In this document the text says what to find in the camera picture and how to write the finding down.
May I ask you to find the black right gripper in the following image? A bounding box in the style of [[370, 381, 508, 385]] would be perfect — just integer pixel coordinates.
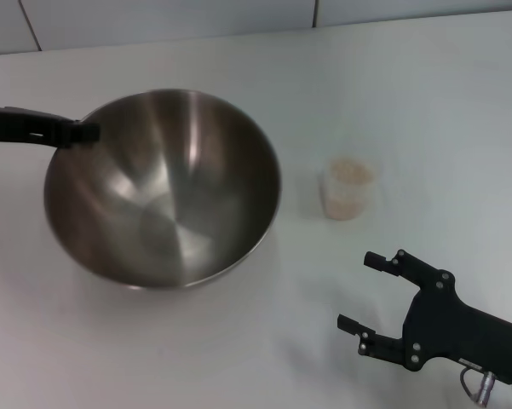
[[337, 249, 512, 385]]

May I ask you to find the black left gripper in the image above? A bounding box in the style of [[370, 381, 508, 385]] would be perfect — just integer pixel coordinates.
[[0, 106, 101, 149]]

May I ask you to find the stainless steel mixing bowl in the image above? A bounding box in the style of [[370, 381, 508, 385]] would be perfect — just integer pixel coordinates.
[[43, 88, 281, 291]]

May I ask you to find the clear plastic measuring cup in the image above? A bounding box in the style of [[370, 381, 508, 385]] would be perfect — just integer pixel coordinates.
[[319, 156, 376, 222]]

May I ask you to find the right gripper silver cable connector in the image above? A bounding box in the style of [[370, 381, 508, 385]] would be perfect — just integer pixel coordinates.
[[458, 366, 498, 406]]

